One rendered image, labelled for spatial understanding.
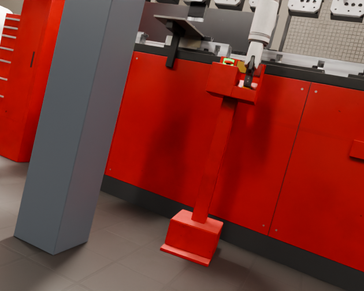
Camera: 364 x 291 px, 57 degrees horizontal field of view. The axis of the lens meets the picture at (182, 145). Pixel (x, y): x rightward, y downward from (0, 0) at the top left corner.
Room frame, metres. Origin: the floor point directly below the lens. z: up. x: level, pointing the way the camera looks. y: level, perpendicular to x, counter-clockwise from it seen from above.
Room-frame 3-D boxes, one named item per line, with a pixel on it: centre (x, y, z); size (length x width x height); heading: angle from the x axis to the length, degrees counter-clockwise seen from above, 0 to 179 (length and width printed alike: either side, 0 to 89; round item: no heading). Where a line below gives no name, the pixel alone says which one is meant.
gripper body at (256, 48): (1.39, -0.19, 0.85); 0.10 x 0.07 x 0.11; 167
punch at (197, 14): (1.97, 0.10, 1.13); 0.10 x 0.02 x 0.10; 65
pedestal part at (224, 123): (1.43, -0.15, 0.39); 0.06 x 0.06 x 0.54; 77
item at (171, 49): (1.80, 0.18, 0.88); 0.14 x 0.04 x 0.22; 155
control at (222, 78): (1.43, -0.15, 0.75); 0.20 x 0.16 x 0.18; 77
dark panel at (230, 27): (2.53, 0.11, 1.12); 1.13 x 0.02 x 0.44; 65
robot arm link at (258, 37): (1.39, -0.19, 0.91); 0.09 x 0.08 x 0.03; 167
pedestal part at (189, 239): (1.40, -0.14, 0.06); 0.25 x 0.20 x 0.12; 167
